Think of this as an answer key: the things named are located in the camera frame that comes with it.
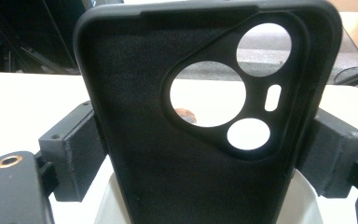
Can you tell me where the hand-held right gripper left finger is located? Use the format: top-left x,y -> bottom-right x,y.
37,100 -> 108,203

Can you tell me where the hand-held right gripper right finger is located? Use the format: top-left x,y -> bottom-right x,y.
295,106 -> 358,200

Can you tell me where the white board sheet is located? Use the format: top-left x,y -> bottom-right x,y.
0,71 -> 358,224

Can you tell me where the black phone case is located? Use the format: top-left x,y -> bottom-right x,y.
73,0 -> 344,224

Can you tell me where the white plastic bin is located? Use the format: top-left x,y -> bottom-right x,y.
93,169 -> 324,224

